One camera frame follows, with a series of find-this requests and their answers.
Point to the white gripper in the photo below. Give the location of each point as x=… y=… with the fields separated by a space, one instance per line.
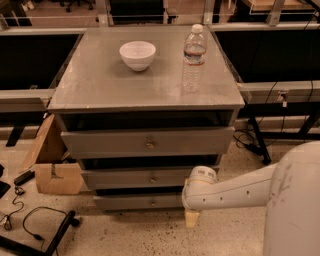
x=188 y=199

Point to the grey bottom drawer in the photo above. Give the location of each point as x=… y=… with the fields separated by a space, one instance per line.
x=138 y=201

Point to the grey drawer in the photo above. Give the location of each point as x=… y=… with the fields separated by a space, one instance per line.
x=138 y=201
x=147 y=142
x=136 y=177

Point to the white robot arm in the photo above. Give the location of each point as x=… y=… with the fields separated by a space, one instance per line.
x=289 y=190

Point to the grey top drawer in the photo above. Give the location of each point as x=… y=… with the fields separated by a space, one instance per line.
x=147 y=142

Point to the grey drawer cabinet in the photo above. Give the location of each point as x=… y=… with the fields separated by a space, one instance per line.
x=98 y=91

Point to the grey middle drawer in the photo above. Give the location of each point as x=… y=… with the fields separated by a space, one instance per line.
x=136 y=177

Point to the black table leg right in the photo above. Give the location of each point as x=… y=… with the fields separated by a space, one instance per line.
x=261 y=148

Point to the brown cardboard box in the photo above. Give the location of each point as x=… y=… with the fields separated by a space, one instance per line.
x=46 y=158

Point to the clear plastic water bottle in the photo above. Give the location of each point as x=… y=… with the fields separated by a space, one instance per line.
x=195 y=48

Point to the black device on floor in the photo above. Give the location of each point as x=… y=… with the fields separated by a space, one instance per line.
x=23 y=178

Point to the white ceramic bowl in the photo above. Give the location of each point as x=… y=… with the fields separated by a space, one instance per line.
x=138 y=55

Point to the black stand base left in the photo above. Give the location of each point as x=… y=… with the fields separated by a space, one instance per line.
x=19 y=249

